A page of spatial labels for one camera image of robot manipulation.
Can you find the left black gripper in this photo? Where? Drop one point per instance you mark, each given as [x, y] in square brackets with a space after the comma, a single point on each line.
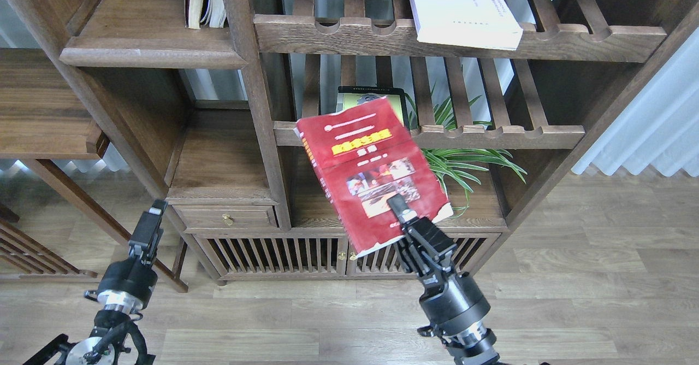
[128, 285]

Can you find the dark wooden bookshelf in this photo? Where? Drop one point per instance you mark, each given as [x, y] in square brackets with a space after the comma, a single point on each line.
[206, 118]

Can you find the upright cream books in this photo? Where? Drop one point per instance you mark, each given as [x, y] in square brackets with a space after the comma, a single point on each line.
[205, 12]

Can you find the wooden side table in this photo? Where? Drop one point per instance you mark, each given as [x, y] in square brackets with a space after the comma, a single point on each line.
[42, 120]

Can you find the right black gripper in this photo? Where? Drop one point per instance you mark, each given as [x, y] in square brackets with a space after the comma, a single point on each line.
[452, 301]

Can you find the white and purple book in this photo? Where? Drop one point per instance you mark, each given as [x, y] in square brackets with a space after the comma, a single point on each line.
[484, 24]

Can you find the white curtain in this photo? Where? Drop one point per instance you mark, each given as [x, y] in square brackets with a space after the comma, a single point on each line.
[659, 129]

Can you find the brass drawer knob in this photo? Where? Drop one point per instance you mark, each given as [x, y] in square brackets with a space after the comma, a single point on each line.
[227, 220]

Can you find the black and green book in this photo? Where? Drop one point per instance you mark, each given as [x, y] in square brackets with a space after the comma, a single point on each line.
[352, 96]

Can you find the brass cabinet door knobs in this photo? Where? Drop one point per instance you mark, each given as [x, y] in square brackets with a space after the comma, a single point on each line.
[343, 256]

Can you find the red cover book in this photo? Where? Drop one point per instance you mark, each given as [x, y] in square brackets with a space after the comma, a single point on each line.
[363, 156]

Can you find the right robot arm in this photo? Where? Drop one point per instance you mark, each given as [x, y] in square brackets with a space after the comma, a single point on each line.
[471, 351]

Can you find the spider plant in white pot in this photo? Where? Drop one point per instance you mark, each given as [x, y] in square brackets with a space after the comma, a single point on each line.
[458, 164]

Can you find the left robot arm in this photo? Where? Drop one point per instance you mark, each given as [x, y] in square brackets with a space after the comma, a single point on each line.
[105, 344]

